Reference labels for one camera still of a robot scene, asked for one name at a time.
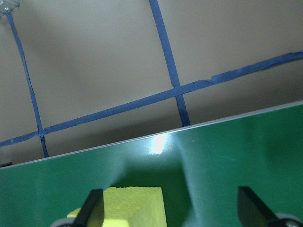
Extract yellow foam block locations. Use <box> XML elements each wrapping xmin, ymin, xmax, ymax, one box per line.
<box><xmin>67</xmin><ymin>186</ymin><xmax>168</xmax><ymax>227</ymax></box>

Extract aluminium frame post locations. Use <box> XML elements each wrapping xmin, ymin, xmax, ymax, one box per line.
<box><xmin>0</xmin><ymin>0</ymin><xmax>21</xmax><ymax>16</ymax></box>

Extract green conveyor belt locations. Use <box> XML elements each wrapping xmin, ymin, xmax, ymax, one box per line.
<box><xmin>0</xmin><ymin>100</ymin><xmax>303</xmax><ymax>227</ymax></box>

